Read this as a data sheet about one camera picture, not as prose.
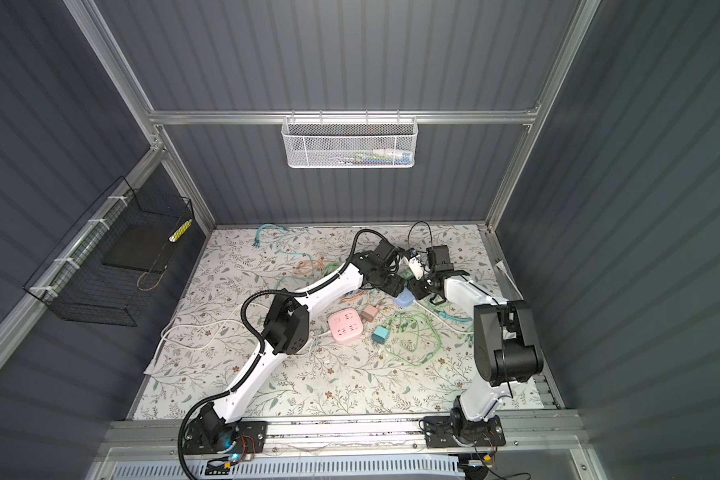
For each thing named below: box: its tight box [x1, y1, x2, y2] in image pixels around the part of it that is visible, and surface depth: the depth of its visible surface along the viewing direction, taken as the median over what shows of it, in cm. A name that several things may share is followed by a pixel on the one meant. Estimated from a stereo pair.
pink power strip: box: [328, 308, 363, 343], surface depth 92 cm
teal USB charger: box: [371, 326, 389, 344], surface depth 91 cm
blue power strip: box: [392, 287, 416, 308], surface depth 98 cm
